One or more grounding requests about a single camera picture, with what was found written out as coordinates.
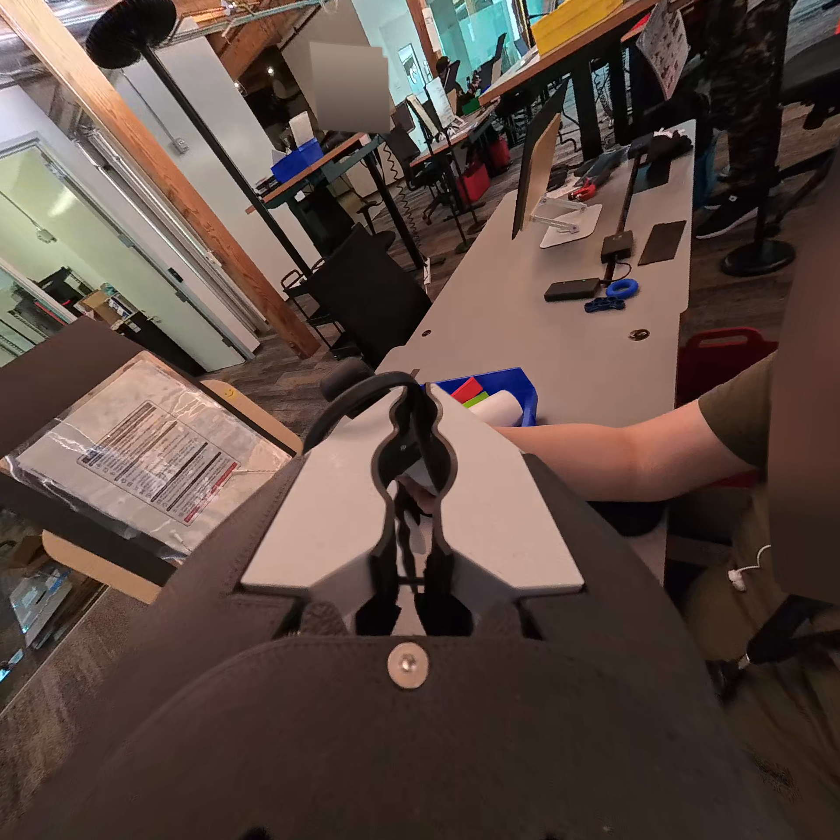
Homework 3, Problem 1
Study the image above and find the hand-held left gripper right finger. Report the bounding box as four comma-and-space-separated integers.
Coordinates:
394, 384, 585, 635

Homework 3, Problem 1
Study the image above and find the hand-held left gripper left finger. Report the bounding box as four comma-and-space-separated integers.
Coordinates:
239, 384, 417, 635

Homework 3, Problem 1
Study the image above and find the blue plastic bin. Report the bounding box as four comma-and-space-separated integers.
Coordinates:
270, 140, 326, 185
433, 367, 539, 427

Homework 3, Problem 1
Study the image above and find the black cable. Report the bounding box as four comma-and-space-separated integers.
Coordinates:
303, 371, 450, 592

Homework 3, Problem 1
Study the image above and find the person's right forearm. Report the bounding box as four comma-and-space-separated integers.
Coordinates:
492, 400, 769, 503

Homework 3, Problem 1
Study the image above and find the white foam roller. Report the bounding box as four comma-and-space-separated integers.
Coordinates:
469, 389, 525, 427

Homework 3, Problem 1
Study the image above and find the black mesh cushion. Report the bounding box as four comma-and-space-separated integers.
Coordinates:
587, 500, 665, 538

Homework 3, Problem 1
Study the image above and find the document board on white stand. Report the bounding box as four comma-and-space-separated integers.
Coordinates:
512, 79, 603, 249
0, 318, 303, 605

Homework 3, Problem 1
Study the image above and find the black office chair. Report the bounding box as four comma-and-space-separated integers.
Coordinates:
282, 223, 434, 368

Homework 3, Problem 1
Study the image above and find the flat black box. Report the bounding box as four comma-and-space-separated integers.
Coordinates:
543, 277, 602, 303

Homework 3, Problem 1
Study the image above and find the red plastic crate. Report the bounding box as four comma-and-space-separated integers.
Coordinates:
676, 327, 780, 408

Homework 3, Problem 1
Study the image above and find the black flat pad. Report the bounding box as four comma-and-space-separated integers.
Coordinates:
638, 220, 688, 266

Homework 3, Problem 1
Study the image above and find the black stanchion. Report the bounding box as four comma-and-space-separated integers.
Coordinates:
721, 164, 797, 278

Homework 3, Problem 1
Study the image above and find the yellow plastic bin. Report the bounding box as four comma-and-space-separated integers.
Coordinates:
530, 0, 624, 56

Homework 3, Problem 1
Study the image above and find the printed paper sheet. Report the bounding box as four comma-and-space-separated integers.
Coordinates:
635, 0, 690, 99

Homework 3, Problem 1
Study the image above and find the black floor lamp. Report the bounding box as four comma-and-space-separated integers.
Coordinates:
85, 0, 312, 280

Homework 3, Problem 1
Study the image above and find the wooden post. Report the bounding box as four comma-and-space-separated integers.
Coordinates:
0, 0, 322, 358

